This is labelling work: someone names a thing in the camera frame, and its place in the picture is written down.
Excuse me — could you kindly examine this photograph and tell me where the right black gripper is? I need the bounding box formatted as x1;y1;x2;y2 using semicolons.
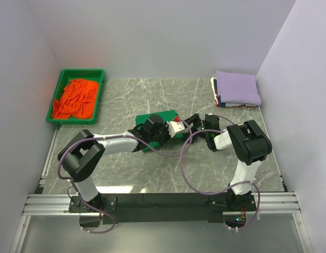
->
179;113;210;144

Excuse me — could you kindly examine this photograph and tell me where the black base beam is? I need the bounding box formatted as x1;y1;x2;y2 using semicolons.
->
69;191;260;225

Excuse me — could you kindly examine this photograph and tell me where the folded purple t-shirt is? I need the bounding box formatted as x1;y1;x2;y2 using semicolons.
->
216;71;261;106

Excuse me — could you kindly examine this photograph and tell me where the stack of folded shirts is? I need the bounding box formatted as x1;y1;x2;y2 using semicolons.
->
210;77;220;107

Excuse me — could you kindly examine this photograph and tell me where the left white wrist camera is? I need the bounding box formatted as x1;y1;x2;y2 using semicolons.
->
167;116;186;138

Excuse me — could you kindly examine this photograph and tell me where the aluminium rail frame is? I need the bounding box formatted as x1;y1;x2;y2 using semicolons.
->
9;126;311;253

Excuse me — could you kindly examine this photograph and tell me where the orange t-shirt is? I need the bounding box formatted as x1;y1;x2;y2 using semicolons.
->
52;79;99;120

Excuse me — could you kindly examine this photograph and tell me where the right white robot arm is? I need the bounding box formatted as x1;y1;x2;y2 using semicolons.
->
181;114;272;210

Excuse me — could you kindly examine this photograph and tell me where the green plastic bin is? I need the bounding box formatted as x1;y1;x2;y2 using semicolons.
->
46;69;105;125

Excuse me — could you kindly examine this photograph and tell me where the green t-shirt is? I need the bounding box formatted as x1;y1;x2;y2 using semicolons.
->
135;110;183;152

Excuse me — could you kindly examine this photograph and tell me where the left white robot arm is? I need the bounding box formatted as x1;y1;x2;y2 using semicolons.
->
57;114;171;212

